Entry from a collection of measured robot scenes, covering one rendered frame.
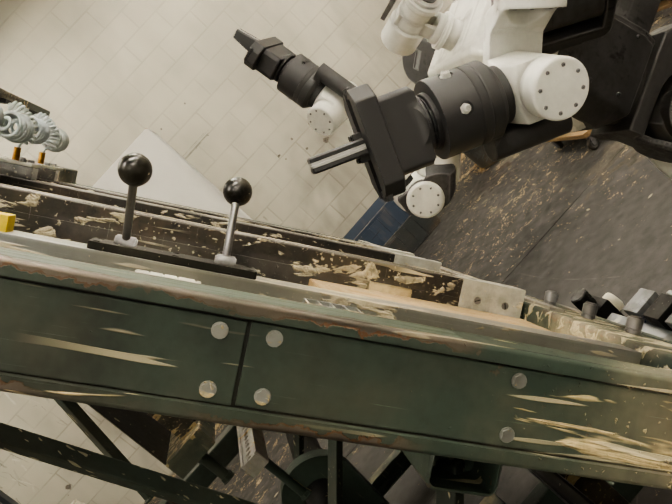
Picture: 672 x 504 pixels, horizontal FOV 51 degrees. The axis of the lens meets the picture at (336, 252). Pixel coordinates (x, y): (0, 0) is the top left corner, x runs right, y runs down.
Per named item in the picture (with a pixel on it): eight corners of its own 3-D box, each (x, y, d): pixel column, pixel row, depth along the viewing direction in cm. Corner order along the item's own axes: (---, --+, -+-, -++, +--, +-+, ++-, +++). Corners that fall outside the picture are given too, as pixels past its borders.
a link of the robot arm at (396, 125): (353, 81, 68) (463, 41, 70) (335, 94, 78) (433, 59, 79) (396, 202, 70) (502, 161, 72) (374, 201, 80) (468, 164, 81)
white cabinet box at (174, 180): (367, 325, 505) (146, 127, 467) (313, 385, 504) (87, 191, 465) (352, 309, 565) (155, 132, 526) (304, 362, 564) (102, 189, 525)
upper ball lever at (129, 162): (137, 264, 84) (151, 166, 76) (104, 258, 83) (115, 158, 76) (143, 246, 87) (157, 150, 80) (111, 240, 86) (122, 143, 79)
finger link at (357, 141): (308, 167, 75) (361, 147, 76) (312, 166, 72) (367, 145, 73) (302, 153, 75) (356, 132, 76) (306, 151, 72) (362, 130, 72)
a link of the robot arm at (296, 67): (282, 27, 148) (327, 60, 148) (262, 66, 153) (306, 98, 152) (255, 33, 138) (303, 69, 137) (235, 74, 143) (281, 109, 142)
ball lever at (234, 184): (240, 268, 85) (256, 175, 91) (209, 262, 84) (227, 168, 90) (236, 280, 88) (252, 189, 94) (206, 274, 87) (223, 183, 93)
